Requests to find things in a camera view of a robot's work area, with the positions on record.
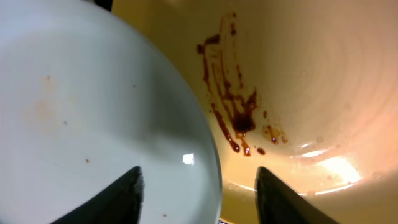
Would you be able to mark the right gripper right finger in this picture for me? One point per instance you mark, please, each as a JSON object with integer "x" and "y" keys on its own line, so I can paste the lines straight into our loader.
{"x": 277, "y": 203}

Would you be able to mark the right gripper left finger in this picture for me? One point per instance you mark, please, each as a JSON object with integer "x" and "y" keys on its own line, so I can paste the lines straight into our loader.
{"x": 120, "y": 202}

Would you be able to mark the light blue plate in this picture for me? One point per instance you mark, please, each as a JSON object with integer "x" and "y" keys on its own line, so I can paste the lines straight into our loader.
{"x": 84, "y": 98}

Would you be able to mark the yellow plate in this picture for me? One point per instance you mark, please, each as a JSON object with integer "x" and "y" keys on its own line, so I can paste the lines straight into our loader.
{"x": 307, "y": 89}

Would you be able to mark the black round tray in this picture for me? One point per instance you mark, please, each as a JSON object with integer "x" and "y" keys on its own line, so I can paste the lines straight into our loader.
{"x": 105, "y": 4}

